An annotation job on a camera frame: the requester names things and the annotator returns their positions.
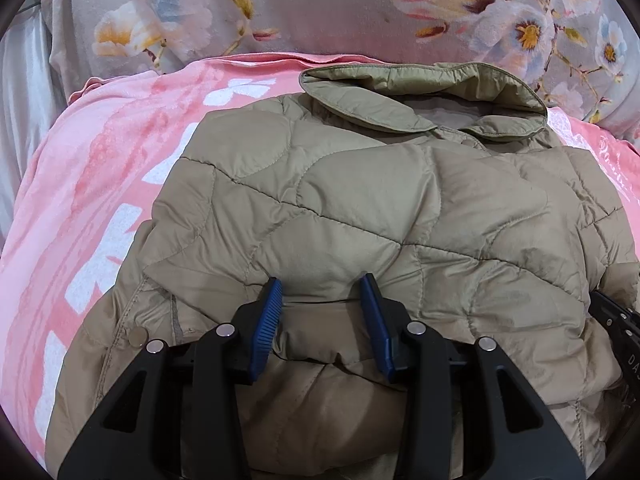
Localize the grey floral blanket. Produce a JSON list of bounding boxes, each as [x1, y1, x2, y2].
[[30, 0, 640, 131]]

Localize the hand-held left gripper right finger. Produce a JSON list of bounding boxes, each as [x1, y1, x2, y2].
[[359, 273, 586, 480]]

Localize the silver satin cloth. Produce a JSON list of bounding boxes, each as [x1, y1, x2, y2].
[[0, 0, 66, 241]]

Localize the pink printed bed sheet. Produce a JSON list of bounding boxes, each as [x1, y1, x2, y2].
[[0, 52, 640, 461]]

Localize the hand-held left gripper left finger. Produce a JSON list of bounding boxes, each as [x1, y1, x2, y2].
[[57, 277, 284, 480]]

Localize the khaki quilted jacket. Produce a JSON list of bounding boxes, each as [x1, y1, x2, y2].
[[45, 62, 640, 480]]

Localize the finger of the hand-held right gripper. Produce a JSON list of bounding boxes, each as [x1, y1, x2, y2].
[[589, 289, 640, 348]]

